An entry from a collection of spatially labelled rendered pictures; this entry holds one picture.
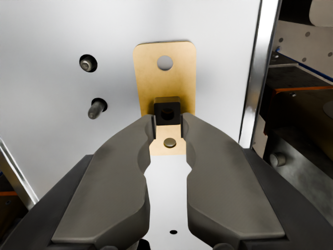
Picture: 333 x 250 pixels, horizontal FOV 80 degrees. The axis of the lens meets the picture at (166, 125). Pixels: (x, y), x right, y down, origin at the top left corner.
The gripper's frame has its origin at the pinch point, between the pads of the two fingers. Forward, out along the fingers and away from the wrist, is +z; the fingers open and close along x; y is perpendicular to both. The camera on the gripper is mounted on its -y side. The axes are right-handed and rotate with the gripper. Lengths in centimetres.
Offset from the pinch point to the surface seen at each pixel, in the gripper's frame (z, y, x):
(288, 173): 0.8, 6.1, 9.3
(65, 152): 2.2, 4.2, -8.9
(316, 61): 32.0, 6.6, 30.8
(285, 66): 19.6, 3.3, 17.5
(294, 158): 0.7, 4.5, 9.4
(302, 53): 32.1, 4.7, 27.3
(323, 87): 9.7, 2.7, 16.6
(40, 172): 2.3, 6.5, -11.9
